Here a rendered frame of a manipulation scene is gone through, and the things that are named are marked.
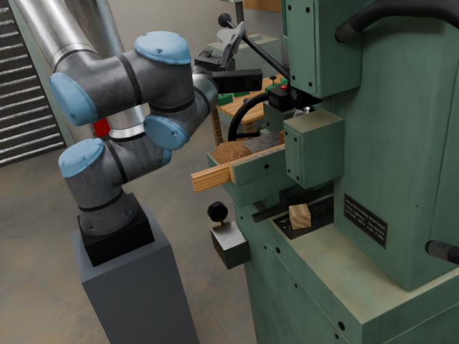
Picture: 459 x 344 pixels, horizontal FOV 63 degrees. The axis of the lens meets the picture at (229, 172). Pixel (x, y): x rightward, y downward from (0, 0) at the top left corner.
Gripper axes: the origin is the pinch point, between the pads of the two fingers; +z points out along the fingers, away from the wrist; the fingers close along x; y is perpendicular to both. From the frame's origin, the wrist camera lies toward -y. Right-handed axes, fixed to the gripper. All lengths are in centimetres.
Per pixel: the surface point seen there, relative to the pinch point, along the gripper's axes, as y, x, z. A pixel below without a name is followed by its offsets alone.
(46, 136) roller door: 232, 175, 81
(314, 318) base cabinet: -35, 34, -43
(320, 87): -25.3, -14.6, -30.4
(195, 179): -1.6, 15.0, -32.3
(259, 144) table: -7.6, 22.2, -8.1
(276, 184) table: -17.5, 20.3, -21.7
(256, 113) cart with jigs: 29, 89, 85
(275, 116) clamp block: -8.0, 20.6, 3.3
